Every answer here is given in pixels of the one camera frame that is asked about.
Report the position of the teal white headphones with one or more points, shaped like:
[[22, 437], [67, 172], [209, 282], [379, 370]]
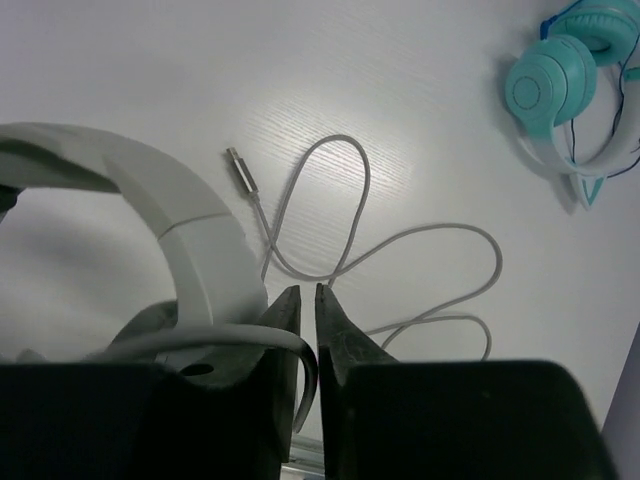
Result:
[[555, 80]]

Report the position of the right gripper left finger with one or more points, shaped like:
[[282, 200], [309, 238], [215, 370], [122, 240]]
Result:
[[251, 402]]

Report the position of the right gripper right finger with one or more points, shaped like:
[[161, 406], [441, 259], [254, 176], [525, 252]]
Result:
[[342, 347]]

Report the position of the white grey headphones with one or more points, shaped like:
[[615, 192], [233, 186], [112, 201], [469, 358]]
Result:
[[215, 273]]

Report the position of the aluminium rail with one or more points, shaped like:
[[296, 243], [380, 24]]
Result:
[[306, 450]]

